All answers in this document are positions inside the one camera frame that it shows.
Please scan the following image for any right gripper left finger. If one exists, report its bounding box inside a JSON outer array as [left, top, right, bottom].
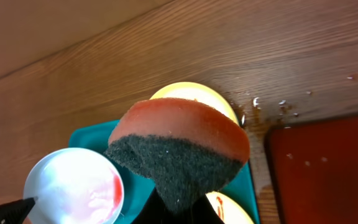
[[0, 197, 38, 224]]

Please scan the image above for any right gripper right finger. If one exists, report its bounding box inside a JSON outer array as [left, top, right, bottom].
[[132, 189, 224, 224]]

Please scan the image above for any light blue plate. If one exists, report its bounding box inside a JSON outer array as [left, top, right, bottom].
[[23, 147, 124, 224]]

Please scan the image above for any red and grey sponge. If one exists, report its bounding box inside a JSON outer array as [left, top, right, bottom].
[[104, 98, 250, 214]]

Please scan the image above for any yellow-green plate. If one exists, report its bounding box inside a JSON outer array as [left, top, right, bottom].
[[151, 82, 239, 125], [206, 192, 254, 224]]

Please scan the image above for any black and red tray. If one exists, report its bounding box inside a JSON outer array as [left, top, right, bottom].
[[264, 114, 358, 224]]

